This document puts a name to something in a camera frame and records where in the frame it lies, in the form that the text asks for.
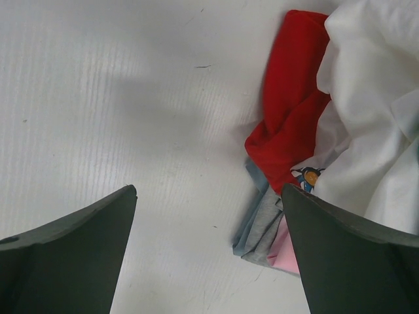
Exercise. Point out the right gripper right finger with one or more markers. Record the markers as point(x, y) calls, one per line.
point(349, 264)

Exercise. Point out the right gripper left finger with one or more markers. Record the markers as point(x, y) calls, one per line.
point(72, 264)

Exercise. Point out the pink t-shirt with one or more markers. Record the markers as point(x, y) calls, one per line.
point(281, 255)

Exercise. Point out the grey t-shirt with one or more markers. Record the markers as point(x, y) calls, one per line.
point(264, 229)

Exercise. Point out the white t-shirt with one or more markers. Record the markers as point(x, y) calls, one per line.
point(367, 141)

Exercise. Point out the light blue t-shirt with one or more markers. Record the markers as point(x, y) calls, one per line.
point(261, 184)

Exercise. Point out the red t-shirt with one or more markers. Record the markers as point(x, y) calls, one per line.
point(291, 102)

